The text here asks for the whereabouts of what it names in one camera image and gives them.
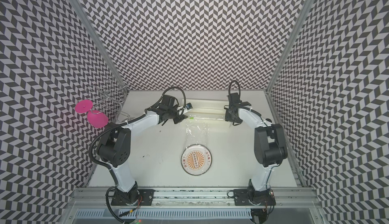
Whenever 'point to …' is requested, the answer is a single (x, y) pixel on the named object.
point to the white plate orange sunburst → (196, 159)
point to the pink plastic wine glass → (95, 118)
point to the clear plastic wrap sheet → (196, 132)
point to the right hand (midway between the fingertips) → (232, 120)
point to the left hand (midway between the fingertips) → (184, 113)
